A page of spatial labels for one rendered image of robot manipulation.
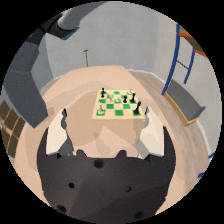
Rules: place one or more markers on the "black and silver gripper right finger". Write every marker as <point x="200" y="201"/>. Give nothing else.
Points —
<point x="155" y="146"/>

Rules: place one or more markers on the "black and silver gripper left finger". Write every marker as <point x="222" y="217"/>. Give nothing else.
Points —
<point x="54" y="144"/>

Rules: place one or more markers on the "green and cream chessboard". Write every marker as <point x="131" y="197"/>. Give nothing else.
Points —
<point x="116" y="110"/>

